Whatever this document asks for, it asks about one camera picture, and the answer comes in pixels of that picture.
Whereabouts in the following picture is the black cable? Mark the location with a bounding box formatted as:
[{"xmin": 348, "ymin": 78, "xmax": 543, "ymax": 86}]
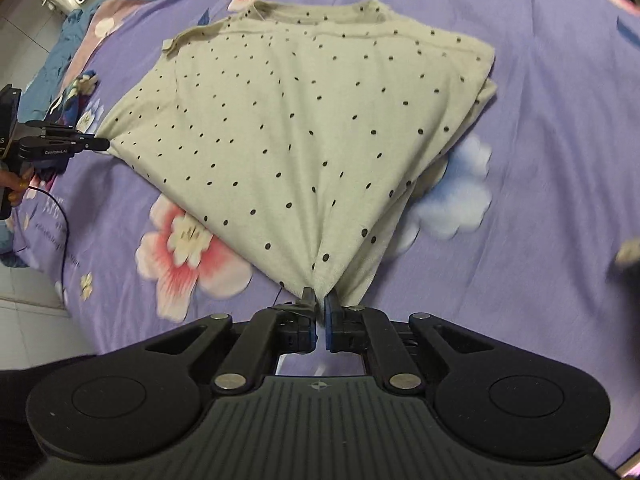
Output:
[{"xmin": 22, "ymin": 185, "xmax": 72, "ymax": 307}]

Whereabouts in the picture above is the blue blanket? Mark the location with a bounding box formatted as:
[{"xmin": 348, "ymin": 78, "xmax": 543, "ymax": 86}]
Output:
[{"xmin": 22, "ymin": 0, "xmax": 169, "ymax": 109}]

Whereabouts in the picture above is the purple floral bedsheet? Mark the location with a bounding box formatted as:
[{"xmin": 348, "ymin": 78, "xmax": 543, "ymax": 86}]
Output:
[{"xmin": 12, "ymin": 0, "xmax": 640, "ymax": 479}]

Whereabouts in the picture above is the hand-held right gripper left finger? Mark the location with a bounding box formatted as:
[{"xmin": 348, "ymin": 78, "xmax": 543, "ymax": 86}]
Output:
[{"xmin": 144, "ymin": 287, "xmax": 319, "ymax": 395}]

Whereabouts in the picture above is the person's left hand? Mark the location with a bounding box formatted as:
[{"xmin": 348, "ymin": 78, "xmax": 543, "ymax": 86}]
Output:
[{"xmin": 0, "ymin": 170, "xmax": 26, "ymax": 207}]

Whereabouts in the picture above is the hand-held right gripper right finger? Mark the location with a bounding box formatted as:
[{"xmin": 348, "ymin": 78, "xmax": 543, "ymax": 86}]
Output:
[{"xmin": 324, "ymin": 292, "xmax": 502, "ymax": 395}]

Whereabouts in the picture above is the beige polka dot shirt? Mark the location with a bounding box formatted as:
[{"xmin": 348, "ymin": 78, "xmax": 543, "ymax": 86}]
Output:
[{"xmin": 100, "ymin": 0, "xmax": 499, "ymax": 314}]

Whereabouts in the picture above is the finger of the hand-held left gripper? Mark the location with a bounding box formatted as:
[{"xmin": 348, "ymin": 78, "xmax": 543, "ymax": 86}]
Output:
[
  {"xmin": 68, "ymin": 136, "xmax": 111, "ymax": 153},
  {"xmin": 25, "ymin": 120, "xmax": 97, "ymax": 140}
]

